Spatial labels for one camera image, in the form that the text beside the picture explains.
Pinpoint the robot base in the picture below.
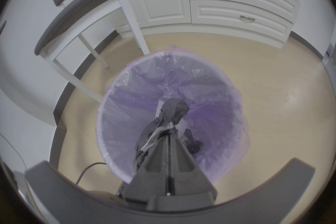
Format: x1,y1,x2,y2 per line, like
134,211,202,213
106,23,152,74
87,182,129,208

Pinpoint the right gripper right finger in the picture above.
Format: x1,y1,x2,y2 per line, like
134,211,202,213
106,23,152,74
170,134,218,202

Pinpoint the white trash bin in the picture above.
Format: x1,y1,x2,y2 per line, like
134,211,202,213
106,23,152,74
96,50,244,184

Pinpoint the purple plastic bag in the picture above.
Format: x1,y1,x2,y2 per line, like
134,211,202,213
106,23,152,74
96,44,251,184

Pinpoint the black cable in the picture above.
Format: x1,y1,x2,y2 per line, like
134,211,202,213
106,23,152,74
76,162,109,185

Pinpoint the black plastic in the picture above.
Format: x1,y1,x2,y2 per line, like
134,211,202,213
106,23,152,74
134,98,204,171

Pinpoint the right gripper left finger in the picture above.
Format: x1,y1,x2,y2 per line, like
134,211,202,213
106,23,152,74
123,136,170,205

